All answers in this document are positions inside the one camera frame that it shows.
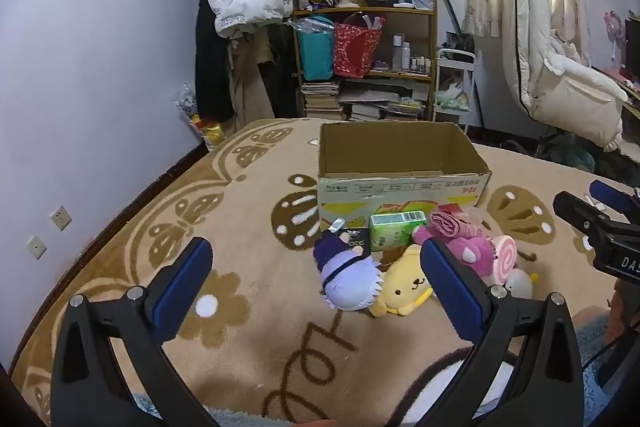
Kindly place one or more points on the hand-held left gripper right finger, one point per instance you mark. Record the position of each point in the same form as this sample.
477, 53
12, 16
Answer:
450, 292

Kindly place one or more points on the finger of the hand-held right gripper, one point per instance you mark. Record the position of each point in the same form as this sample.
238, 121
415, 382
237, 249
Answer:
607, 194
575, 209

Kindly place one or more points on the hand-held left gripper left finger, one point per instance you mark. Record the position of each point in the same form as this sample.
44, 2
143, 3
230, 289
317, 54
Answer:
182, 287

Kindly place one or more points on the pink plush with white spots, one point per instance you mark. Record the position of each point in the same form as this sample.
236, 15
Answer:
470, 257

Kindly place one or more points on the yellow dog plush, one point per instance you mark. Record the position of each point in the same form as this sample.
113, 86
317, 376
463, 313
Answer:
405, 292

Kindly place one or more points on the pink swirl roll plush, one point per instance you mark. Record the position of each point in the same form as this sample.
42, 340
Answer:
505, 259

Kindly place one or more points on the pink cloth packet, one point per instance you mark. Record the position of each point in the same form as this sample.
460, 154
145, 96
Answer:
450, 222

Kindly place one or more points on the white duck plush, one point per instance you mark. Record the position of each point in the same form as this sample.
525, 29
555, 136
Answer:
520, 284

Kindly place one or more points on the green tissue pack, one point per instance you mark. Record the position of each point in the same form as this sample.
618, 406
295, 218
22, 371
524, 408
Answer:
395, 232

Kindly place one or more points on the purple-haired plush doll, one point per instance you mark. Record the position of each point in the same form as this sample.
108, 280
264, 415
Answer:
350, 277

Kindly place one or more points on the black packet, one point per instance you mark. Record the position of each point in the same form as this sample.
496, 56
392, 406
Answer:
359, 241

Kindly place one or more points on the cardboard box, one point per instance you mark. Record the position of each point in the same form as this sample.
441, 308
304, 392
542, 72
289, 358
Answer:
400, 147

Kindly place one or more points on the cream cushioned office chair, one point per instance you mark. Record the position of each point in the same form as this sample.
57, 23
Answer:
550, 82

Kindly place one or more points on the dark monitor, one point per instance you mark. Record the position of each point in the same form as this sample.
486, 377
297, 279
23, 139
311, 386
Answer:
634, 42

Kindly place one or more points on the green packets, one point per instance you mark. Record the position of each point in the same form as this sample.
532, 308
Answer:
450, 102

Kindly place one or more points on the pink desk fan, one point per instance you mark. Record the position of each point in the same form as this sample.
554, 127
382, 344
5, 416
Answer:
614, 24

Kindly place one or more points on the white and brown bundle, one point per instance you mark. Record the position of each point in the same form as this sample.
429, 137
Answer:
452, 86

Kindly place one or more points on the white trolley cart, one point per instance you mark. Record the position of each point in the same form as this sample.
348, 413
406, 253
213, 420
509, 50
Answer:
452, 57

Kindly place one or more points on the beige coat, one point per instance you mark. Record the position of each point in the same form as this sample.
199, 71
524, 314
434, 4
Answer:
250, 77

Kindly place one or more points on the group of cosmetic bottles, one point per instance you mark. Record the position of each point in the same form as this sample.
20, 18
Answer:
412, 59

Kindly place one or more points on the wooden shelf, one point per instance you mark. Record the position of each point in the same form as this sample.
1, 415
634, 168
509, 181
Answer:
390, 76

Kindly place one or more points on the stack of books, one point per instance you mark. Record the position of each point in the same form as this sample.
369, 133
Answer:
322, 99

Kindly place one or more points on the black coat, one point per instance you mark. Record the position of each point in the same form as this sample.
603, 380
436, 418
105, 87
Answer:
212, 57

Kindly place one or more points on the dark hanging garment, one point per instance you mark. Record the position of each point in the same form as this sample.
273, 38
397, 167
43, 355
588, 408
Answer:
285, 67

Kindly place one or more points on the red patterned bag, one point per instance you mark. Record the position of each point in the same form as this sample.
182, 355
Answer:
352, 52

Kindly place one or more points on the teal bag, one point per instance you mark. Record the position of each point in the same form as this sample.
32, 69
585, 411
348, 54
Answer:
316, 52

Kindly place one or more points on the white wall socket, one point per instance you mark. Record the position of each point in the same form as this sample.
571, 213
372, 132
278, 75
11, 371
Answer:
60, 218
36, 247

